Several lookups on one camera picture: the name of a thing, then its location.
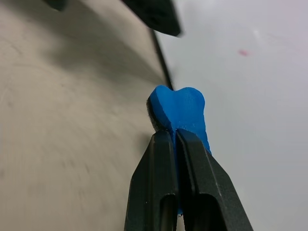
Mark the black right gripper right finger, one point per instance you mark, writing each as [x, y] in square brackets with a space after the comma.
[204, 192]

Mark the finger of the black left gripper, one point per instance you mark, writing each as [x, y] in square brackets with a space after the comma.
[156, 14]
[56, 4]

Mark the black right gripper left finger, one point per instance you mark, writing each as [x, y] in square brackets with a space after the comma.
[151, 183]

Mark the blue whiteboard eraser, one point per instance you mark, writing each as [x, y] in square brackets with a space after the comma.
[183, 108]

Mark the whiteboard with black frame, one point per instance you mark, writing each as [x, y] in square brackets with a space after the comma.
[240, 125]

